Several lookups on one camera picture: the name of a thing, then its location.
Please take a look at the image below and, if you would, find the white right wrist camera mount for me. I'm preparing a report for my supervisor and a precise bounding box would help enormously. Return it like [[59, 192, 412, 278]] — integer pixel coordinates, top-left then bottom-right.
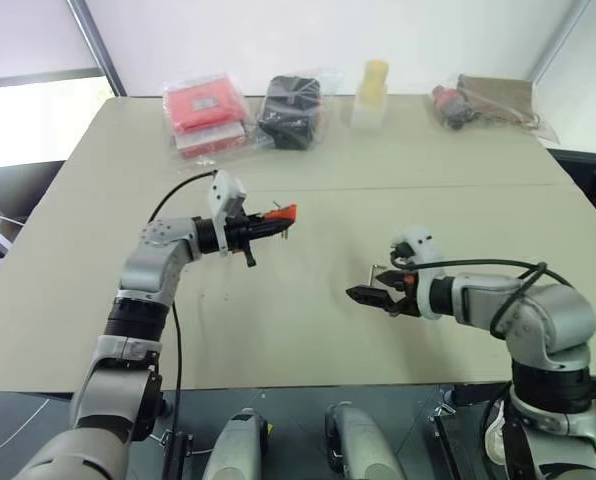
[[390, 224, 447, 321]]

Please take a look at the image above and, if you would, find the white wall frame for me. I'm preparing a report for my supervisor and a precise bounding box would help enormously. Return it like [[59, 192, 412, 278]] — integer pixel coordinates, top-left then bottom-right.
[[524, 0, 596, 154]]

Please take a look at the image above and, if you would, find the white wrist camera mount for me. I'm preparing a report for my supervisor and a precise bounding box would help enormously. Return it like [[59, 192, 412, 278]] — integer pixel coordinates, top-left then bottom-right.
[[390, 224, 447, 321], [206, 169, 249, 257]]

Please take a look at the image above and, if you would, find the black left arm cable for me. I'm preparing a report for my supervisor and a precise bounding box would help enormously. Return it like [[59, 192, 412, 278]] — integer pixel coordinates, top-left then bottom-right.
[[146, 170, 218, 451]]

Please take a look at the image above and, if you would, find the dark cabinet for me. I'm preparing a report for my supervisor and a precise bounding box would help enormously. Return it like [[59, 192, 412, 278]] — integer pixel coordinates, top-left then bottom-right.
[[546, 147, 596, 224]]

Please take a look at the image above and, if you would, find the pink white box in bag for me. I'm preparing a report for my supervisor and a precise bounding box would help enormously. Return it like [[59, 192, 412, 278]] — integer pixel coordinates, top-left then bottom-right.
[[171, 121, 248, 160]]

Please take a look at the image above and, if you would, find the red flat box in bag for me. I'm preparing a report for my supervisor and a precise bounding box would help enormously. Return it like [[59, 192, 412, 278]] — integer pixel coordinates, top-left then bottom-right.
[[163, 77, 245, 134]]

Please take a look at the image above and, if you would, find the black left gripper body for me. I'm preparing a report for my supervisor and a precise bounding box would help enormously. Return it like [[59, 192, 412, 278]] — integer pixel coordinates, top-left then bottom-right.
[[225, 212, 260, 269]]

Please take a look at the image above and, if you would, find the white shoe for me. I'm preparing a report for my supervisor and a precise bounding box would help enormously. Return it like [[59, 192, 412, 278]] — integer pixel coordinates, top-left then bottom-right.
[[483, 398, 509, 465]]

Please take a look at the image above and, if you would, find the red hex key holder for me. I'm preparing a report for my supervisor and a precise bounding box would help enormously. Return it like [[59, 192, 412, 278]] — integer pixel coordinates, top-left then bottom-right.
[[261, 200, 299, 242]]

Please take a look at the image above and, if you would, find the grey rounded robot leg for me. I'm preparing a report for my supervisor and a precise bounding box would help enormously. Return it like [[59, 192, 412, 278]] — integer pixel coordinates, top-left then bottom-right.
[[324, 399, 407, 480], [200, 407, 272, 480]]

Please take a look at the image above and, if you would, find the black item in clear bag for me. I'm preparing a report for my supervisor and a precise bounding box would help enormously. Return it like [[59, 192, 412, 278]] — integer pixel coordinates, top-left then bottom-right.
[[255, 73, 328, 152]]

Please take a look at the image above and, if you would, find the yellow plastic cylinder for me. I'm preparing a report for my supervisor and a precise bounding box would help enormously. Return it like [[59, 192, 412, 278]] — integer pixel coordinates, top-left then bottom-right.
[[359, 59, 391, 102]]

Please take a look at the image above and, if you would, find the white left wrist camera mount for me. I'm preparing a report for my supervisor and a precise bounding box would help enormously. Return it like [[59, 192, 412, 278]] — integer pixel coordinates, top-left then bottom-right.
[[206, 169, 249, 257]]

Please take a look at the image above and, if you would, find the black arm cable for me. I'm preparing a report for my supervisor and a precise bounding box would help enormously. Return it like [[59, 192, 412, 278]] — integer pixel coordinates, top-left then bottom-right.
[[389, 243, 575, 342], [146, 170, 218, 451]]

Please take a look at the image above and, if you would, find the red black item in bag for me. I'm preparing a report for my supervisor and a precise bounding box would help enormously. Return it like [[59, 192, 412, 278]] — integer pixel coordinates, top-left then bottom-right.
[[430, 83, 480, 133]]

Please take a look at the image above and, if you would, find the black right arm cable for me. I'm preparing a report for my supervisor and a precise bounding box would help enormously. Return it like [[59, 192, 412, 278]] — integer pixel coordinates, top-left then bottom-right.
[[389, 243, 575, 342]]

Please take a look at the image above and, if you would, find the grey window frame post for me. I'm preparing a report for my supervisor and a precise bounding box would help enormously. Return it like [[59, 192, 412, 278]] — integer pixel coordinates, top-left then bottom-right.
[[67, 0, 129, 99]]

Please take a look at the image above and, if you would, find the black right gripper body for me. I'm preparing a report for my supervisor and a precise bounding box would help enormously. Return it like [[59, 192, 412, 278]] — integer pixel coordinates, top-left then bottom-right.
[[384, 271, 422, 320]]

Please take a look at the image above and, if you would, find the brown pouch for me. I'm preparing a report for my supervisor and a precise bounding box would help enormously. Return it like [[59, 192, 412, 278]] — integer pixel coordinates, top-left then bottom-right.
[[455, 73, 547, 134]]

